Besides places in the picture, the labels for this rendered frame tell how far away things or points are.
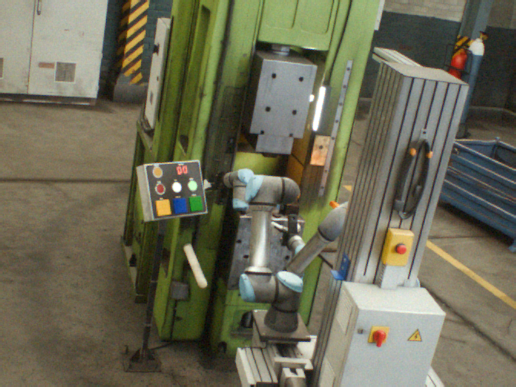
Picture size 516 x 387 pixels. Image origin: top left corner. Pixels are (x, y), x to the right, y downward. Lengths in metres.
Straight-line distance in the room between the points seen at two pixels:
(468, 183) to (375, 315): 5.12
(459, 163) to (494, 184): 0.47
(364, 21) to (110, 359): 2.32
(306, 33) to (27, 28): 5.27
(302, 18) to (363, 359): 2.01
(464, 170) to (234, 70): 4.13
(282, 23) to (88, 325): 2.10
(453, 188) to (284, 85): 4.12
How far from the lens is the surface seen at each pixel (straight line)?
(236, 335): 4.68
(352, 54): 4.41
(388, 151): 2.86
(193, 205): 4.08
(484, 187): 7.77
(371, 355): 2.96
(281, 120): 4.22
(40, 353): 4.58
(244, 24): 4.19
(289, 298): 3.37
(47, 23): 9.15
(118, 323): 4.92
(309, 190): 4.57
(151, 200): 3.95
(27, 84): 9.26
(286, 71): 4.16
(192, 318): 4.75
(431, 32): 12.23
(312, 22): 4.31
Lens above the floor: 2.47
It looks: 20 degrees down
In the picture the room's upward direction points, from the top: 11 degrees clockwise
